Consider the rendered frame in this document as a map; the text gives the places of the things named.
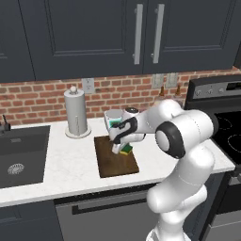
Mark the brown capped bottle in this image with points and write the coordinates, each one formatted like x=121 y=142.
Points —
x=162 y=93
x=178 y=92

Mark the grey wall outlet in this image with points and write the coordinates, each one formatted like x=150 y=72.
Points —
x=157 y=81
x=172 y=80
x=88 y=85

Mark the grey dishwasher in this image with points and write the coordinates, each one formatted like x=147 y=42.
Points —
x=103 y=222

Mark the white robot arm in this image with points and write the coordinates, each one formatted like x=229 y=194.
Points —
x=185 y=147

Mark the dark wide cupboard door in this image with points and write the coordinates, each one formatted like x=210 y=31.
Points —
x=197 y=31
x=84 y=34

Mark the green and yellow sponge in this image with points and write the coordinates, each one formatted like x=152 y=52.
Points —
x=127 y=149

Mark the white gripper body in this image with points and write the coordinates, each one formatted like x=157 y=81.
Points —
x=116 y=148

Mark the dark slim lower cupboard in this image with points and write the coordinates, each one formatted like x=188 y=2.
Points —
x=200 y=216

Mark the dark wooden cutting board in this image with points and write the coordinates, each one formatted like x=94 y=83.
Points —
x=116 y=163

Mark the black and silver stove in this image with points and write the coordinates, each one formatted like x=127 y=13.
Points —
x=227 y=125

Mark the dark sink tap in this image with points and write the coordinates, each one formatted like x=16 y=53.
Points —
x=4 y=125

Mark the dark kitchen sink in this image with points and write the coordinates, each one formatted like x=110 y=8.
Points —
x=22 y=157

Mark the grey paper towel holder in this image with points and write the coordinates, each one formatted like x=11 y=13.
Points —
x=75 y=113

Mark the dark narrow cupboard door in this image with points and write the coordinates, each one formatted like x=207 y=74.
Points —
x=14 y=37

